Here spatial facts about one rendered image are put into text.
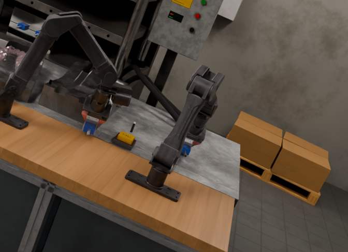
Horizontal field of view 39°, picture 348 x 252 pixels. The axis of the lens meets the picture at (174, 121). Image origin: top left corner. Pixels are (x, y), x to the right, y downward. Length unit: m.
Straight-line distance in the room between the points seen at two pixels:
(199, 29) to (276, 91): 2.73
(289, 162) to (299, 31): 1.43
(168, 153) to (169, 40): 1.19
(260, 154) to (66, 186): 3.24
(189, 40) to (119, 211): 1.40
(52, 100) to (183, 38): 0.98
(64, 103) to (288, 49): 3.60
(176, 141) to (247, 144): 3.00
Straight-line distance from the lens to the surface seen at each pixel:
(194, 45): 2.72
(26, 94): 2.01
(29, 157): 1.61
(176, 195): 1.70
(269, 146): 4.61
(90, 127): 1.88
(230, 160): 2.28
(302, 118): 5.41
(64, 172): 1.59
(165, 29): 2.73
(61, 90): 2.04
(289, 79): 5.32
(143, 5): 2.62
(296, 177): 4.68
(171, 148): 1.65
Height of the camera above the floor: 1.52
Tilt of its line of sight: 17 degrees down
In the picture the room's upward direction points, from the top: 23 degrees clockwise
